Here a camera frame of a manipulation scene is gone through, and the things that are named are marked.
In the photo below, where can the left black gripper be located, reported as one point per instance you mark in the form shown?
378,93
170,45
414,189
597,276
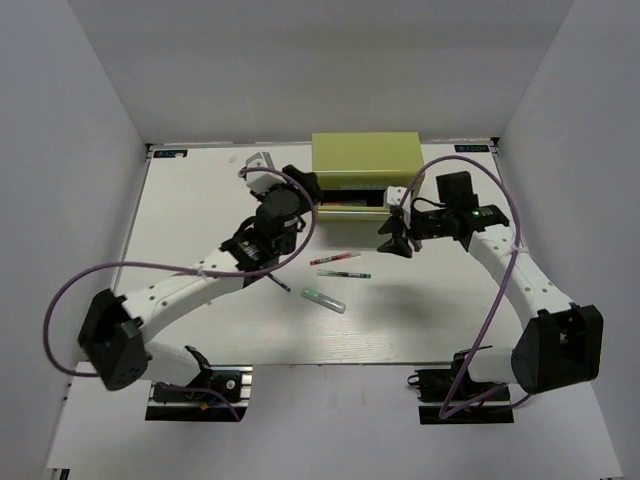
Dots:
309,180

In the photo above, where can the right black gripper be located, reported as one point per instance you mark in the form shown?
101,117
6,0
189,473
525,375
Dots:
396,245

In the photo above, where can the green metal drawer toolbox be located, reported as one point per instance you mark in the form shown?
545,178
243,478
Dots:
363,166

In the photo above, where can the green cap highlighter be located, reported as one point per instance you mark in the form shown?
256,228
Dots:
323,300

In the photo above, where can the orange cap highlighter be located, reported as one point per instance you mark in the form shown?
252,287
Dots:
346,203

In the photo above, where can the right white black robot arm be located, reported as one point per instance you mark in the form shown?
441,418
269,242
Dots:
561,341

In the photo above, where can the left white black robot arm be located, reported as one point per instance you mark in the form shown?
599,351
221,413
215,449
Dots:
119,332

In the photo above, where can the red refill pen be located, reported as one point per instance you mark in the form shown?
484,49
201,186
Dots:
335,257

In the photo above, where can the green refill pen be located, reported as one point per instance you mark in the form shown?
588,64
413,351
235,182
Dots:
343,274

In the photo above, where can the blue pen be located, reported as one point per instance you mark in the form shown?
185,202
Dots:
280,283

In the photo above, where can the right corner label sticker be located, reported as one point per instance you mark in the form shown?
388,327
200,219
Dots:
471,148

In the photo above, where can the corner label sticker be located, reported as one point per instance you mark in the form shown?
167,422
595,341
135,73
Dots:
172,153
471,148

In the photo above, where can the left corner label sticker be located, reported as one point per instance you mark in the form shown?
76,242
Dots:
172,153

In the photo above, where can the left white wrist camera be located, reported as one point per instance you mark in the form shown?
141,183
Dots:
259,173

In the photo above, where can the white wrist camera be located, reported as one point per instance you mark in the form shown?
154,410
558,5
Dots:
259,173
397,202

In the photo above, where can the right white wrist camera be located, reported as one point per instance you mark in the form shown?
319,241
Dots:
397,202

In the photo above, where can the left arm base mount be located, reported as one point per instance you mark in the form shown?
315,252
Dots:
217,395

